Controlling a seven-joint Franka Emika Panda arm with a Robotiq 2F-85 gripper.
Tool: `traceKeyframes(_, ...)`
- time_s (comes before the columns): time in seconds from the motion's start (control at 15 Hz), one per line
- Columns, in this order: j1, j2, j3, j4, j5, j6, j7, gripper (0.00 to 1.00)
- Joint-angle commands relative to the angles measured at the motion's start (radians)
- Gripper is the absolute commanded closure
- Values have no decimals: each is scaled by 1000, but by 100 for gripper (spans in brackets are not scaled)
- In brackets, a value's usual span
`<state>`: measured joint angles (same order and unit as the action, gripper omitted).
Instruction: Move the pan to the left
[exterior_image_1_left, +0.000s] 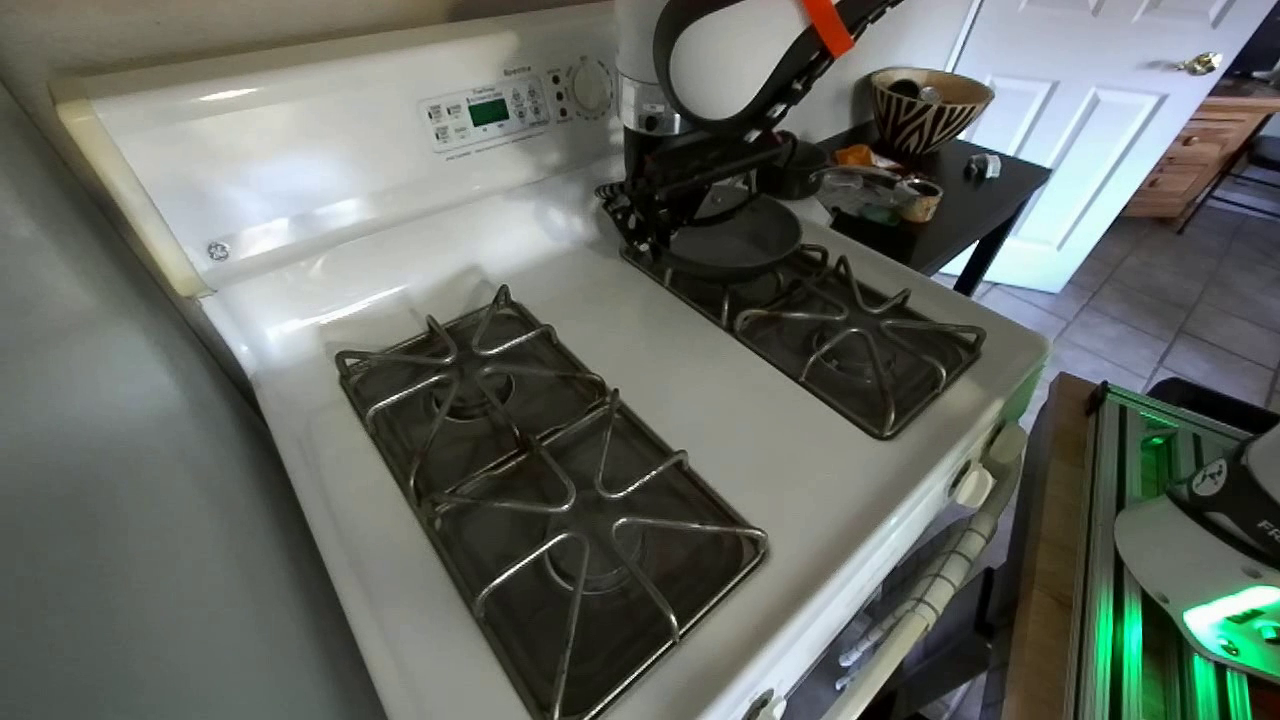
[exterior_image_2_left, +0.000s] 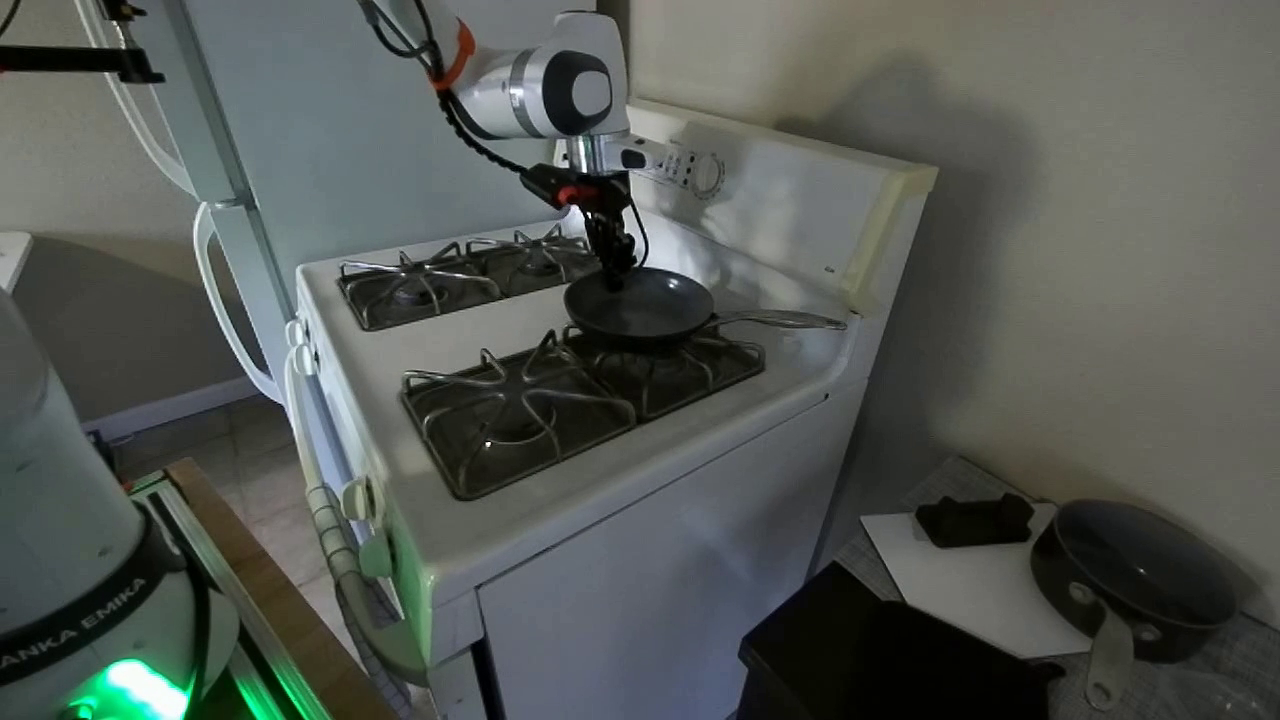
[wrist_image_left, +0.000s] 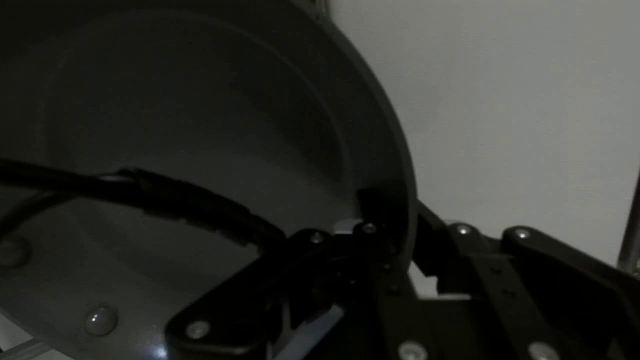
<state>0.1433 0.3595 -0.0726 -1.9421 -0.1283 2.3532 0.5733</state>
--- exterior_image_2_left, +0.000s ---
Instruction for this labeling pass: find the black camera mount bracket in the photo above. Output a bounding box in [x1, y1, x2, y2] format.
[0, 0, 170, 86]

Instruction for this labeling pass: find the white flat board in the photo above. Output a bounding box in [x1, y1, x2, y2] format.
[856, 501, 1102, 665]

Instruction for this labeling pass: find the white gas stove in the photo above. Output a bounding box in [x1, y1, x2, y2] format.
[283, 97, 942, 720]

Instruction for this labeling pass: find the white oven door handle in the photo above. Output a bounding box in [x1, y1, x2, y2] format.
[281, 316, 432, 692]

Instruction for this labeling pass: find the white refrigerator door handle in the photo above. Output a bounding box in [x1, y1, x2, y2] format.
[189, 196, 291, 408]
[74, 0, 208, 207]

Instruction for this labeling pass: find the small black flat object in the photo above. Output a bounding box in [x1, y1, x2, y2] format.
[914, 493, 1041, 551]

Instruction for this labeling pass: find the large dark deep pan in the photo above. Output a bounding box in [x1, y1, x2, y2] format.
[1028, 495, 1243, 713]

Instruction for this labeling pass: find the wooden table edge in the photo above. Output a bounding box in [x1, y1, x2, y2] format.
[165, 457, 406, 720]

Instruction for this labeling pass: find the black plastic bin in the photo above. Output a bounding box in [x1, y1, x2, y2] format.
[738, 556, 1073, 720]

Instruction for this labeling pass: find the metal robot stand frame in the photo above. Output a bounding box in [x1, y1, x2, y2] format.
[127, 473, 337, 720]

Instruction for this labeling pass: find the pale grey refrigerator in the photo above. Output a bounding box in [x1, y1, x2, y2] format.
[131, 0, 604, 411]

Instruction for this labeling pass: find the small grey frying pan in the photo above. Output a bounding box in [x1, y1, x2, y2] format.
[559, 262, 850, 355]

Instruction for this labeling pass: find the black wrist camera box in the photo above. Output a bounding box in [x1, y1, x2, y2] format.
[516, 160, 633, 217]

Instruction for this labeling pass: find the black cast iron burner grate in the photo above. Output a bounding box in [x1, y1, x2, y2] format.
[337, 225, 615, 336]
[396, 320, 773, 505]

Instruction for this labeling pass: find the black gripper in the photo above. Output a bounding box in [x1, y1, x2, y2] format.
[572, 170, 652, 290]

